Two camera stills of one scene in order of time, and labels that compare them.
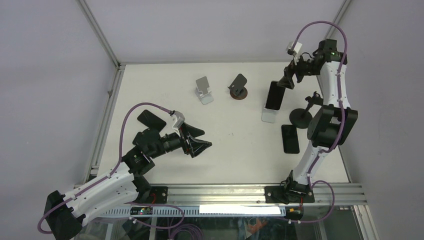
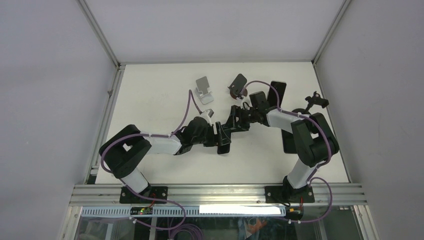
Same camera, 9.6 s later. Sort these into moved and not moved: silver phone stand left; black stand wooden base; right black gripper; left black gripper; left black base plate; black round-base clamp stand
Moved: right black gripper; left black gripper
Not moved: left black base plate; black stand wooden base; silver phone stand left; black round-base clamp stand
